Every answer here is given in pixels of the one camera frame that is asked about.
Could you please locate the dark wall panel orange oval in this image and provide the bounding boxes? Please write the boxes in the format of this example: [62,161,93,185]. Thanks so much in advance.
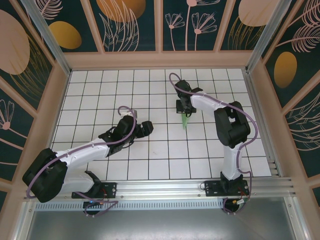
[262,0,320,108]
[34,0,101,54]

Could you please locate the long aluminium mounting rail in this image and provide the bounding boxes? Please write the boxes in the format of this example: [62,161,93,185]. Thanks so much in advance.
[24,176,297,201]

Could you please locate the aluminium corner post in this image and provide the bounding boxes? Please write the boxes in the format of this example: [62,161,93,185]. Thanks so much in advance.
[246,0,292,73]
[21,0,72,76]

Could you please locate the dark wall panel orange circle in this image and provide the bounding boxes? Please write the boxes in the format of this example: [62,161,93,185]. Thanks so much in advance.
[88,0,158,53]

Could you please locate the grey metal shelf plate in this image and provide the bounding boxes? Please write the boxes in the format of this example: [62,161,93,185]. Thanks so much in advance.
[26,209,297,240]

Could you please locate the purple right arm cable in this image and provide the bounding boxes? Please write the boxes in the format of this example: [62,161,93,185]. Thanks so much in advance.
[168,72,260,216]

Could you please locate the dark wall panel pink feather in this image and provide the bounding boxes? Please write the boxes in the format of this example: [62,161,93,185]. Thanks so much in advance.
[283,92,320,176]

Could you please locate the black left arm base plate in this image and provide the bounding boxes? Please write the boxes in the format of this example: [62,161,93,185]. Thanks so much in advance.
[71,181,118,200]

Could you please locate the light green paper sheet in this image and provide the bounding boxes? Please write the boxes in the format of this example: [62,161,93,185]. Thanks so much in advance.
[180,113,190,131]

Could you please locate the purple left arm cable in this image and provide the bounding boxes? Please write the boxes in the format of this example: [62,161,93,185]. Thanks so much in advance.
[26,106,139,218]

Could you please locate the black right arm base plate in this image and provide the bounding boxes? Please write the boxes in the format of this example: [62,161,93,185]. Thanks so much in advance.
[204,179,250,198]

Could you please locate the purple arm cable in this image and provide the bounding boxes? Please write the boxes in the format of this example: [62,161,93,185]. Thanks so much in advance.
[26,106,139,218]
[168,72,260,216]

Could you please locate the aluminium side rail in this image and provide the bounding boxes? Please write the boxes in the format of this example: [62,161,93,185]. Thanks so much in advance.
[242,69,283,179]

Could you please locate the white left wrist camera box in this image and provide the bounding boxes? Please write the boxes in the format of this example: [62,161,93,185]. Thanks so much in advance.
[120,109,139,119]

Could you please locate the dark wall panel pink circle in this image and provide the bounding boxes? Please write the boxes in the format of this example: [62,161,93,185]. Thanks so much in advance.
[0,0,55,111]
[219,0,275,52]

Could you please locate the dark wall panel pink flowers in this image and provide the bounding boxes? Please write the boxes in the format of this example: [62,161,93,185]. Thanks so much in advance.
[162,0,219,53]

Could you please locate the dark wall panel single flower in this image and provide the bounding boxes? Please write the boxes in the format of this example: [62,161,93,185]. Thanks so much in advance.
[0,83,36,181]

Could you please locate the perforated metal cable tray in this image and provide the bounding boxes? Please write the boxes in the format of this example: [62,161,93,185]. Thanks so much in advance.
[34,198,297,211]

